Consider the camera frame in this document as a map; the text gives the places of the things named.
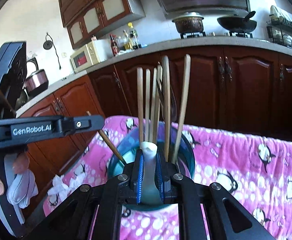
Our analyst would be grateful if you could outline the thin dark chopstick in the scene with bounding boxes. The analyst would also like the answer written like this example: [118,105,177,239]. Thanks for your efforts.
[86,110,128,165]

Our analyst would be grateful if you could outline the white plastic rice paddle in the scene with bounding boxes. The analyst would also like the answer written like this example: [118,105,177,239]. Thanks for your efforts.
[140,141,162,205]

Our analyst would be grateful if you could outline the metal fork wooden handle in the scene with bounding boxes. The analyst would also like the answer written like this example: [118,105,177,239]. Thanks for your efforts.
[156,80,165,120]

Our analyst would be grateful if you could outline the metal spoon wooden handle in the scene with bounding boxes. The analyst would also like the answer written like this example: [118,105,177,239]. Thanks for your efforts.
[170,88,177,122]

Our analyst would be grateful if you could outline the left hand white glove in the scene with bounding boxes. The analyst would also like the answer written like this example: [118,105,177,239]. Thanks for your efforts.
[0,152,39,209]

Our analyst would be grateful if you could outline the rice cooker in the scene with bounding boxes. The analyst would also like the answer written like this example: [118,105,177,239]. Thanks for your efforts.
[24,57,49,98]

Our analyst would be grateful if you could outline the pink penguin tablecloth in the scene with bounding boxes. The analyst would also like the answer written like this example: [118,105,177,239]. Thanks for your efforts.
[43,116,292,239]

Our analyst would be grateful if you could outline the cream microwave oven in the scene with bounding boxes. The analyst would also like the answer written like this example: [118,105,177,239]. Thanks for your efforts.
[70,39,113,73]

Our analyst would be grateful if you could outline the white utensil holder blue rim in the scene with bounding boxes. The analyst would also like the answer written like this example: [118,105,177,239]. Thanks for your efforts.
[107,122,195,212]

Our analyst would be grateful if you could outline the yellow cap oil bottle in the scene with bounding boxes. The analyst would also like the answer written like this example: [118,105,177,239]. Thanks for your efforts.
[127,22,139,50]

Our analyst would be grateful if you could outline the dark wooden base cabinets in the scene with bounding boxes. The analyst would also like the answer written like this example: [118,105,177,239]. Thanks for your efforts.
[15,45,292,181]

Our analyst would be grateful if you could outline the lidded cooking pot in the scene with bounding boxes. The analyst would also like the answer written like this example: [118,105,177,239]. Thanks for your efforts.
[172,12,204,34]

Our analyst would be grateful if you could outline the gas stove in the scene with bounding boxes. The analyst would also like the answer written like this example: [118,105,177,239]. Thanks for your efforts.
[180,31,253,39]

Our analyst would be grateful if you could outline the black wok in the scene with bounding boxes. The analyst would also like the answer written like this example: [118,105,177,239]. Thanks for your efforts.
[217,11,257,33]

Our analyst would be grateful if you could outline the black dish drying rack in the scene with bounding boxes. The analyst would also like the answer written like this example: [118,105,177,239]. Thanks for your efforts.
[267,5,292,48]

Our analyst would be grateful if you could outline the black wall hook with cable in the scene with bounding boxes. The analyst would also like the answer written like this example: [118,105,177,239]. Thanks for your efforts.
[42,32,62,70]

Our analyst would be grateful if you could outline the upper wooden wall cabinet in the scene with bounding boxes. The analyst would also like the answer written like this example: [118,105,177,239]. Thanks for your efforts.
[58,0,145,49]

